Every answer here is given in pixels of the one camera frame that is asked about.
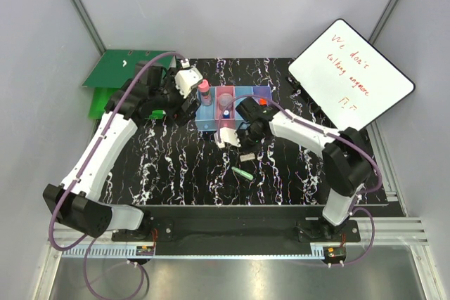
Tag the black marble pattern mat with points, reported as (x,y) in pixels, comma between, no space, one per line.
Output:
(167,164)

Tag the aluminium rail frame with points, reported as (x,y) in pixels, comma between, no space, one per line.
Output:
(391,262)

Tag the pink capped pencil tube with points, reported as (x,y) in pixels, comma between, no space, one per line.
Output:
(204,91)

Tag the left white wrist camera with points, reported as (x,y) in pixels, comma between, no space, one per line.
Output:
(186,80)

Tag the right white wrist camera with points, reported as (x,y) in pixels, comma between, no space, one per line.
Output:
(225,136)

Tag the bright green plastic folder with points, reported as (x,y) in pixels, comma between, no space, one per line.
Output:
(102,103)

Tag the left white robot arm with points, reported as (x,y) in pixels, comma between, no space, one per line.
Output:
(75,202)

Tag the dark green ring binder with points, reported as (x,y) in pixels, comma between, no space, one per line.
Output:
(116,66)

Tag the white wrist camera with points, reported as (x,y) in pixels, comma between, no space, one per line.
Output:
(225,136)
(186,80)

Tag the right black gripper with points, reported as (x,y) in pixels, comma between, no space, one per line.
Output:
(240,133)

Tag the black whiteboard stand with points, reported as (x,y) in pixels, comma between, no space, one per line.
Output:
(299,89)

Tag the white whiteboard with red writing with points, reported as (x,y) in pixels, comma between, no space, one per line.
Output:
(349,79)

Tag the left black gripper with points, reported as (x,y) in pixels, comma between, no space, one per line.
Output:
(180,114)

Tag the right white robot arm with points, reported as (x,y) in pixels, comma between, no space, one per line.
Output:
(345,164)

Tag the clear purple pin box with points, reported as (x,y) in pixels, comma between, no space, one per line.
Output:
(225,101)

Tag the beige small eraser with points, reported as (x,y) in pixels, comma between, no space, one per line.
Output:
(247,157)

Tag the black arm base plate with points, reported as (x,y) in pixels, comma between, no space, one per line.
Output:
(237,232)

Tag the green correction tape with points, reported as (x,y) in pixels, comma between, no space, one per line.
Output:
(242,173)

